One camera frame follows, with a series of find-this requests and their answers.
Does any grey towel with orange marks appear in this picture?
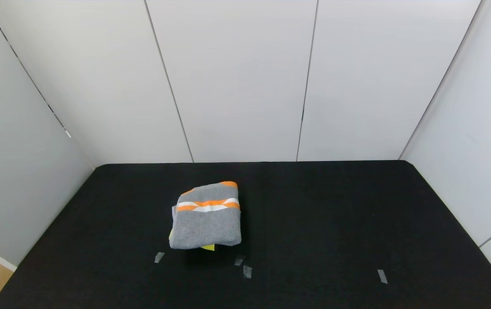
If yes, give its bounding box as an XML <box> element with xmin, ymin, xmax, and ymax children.
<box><xmin>169</xmin><ymin>181</ymin><xmax>242</xmax><ymax>250</ymax></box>

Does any yellow towel with black trim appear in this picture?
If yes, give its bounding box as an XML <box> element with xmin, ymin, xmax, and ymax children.
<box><xmin>168</xmin><ymin>230</ymin><xmax>216</xmax><ymax>251</ymax></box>

